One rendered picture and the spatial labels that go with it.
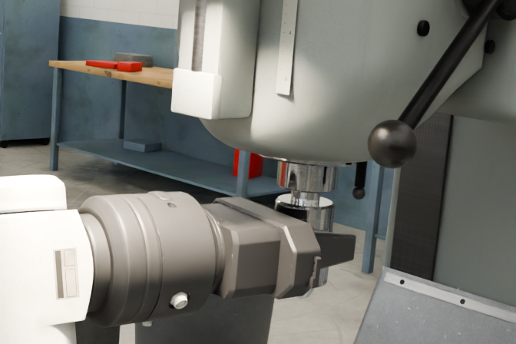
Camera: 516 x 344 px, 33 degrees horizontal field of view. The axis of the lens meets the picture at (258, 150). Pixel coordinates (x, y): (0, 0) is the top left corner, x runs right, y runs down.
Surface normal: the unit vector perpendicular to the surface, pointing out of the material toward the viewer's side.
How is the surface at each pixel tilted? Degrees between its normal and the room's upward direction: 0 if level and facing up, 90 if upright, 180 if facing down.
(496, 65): 90
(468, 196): 90
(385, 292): 63
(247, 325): 94
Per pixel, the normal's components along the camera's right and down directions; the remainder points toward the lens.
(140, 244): 0.56, -0.32
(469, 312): -0.57, -0.38
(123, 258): -0.15, -0.08
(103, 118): -0.68, 0.07
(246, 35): 0.73, 0.17
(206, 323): 0.04, 0.23
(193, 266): 0.59, 0.10
